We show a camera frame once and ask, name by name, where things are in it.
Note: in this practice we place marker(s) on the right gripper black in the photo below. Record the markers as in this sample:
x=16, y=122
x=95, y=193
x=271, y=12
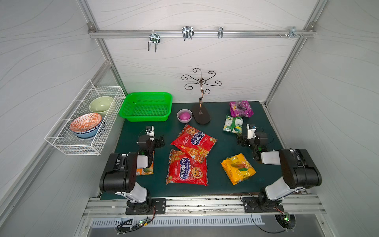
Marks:
x=244, y=140

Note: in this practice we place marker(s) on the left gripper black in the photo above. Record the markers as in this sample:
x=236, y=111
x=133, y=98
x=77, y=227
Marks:
x=158, y=141

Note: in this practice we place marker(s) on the red candy bag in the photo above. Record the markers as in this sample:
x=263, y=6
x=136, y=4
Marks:
x=184, y=169
x=194, y=143

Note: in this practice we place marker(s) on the green plastic basket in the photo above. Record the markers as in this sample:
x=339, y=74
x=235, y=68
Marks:
x=146, y=106

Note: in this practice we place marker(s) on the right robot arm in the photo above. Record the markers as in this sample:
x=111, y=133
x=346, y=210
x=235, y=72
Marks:
x=299, y=172

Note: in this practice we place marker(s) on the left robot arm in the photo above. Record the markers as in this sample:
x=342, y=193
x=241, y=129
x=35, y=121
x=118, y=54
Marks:
x=120, y=172

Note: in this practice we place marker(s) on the green tea snack packet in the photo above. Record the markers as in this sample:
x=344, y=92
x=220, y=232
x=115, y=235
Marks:
x=233, y=125

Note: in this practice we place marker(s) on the orange snack packet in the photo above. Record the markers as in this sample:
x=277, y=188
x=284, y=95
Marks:
x=146, y=170

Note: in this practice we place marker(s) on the yellow mango candy bag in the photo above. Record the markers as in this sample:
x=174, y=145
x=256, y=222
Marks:
x=238, y=168

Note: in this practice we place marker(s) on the purple snack bag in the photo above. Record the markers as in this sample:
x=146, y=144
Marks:
x=241, y=109

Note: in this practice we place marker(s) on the small pink bowl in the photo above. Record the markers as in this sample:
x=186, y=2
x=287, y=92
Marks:
x=184, y=116

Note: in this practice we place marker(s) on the metal jewelry tree stand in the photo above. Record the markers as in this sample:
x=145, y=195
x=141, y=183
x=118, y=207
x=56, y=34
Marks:
x=200, y=112

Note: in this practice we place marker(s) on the blue bowl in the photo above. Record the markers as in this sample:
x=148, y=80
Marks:
x=87, y=134

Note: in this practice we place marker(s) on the light green ceramic bowl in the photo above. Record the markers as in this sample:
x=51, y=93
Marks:
x=101, y=105

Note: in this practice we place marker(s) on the orange patterned bowl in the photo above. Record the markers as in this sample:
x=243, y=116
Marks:
x=85, y=122

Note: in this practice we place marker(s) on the double prong metal hook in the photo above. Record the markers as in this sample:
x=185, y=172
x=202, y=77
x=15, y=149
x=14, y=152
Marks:
x=154, y=39

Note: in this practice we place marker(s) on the small metal hook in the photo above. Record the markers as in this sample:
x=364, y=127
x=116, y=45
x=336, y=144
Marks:
x=220, y=32

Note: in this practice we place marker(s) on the looped metal hook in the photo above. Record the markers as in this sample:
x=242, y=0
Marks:
x=187, y=32

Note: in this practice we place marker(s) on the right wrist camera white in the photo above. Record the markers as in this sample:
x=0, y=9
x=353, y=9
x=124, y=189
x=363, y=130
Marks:
x=251, y=131

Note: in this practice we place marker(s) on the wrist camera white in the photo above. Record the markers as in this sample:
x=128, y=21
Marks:
x=251, y=131
x=150, y=131

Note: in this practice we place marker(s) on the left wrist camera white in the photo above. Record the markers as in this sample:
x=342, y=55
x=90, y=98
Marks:
x=150, y=131

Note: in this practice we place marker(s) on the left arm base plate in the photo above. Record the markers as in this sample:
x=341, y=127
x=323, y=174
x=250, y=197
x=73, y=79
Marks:
x=149, y=207

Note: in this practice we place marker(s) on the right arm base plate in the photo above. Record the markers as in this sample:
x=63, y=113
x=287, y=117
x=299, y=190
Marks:
x=261, y=205

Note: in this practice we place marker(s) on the white wire wall basket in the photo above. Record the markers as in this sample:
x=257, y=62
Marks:
x=63, y=139

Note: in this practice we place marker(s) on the aluminium front frame rail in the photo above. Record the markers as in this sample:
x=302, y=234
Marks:
x=202, y=206

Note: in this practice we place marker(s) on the right metal bracket hook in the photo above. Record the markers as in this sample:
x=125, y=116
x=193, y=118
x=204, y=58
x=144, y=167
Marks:
x=292, y=34

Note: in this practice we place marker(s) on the horizontal aluminium rail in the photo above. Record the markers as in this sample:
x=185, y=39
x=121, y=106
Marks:
x=198, y=34

